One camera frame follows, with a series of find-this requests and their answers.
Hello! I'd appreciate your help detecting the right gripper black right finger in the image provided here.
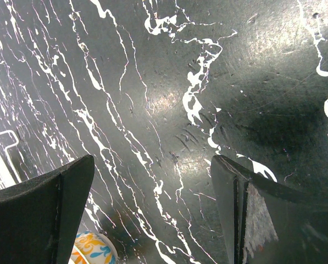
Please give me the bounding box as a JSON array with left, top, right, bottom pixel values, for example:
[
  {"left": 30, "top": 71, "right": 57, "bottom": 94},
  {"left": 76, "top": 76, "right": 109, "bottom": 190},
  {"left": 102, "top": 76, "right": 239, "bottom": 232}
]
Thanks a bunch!
[{"left": 210, "top": 155, "right": 328, "bottom": 263}]

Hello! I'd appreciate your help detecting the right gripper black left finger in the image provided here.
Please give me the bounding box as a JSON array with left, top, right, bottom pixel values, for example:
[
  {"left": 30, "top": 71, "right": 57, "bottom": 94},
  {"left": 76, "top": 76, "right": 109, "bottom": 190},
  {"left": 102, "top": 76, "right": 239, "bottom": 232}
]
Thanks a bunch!
[{"left": 0, "top": 155, "right": 94, "bottom": 263}]

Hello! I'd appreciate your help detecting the orange flower bowl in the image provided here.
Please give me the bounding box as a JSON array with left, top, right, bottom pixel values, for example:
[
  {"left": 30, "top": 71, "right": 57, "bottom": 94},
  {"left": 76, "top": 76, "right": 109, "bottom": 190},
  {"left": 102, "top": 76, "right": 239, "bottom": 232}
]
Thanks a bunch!
[{"left": 68, "top": 231, "right": 118, "bottom": 264}]

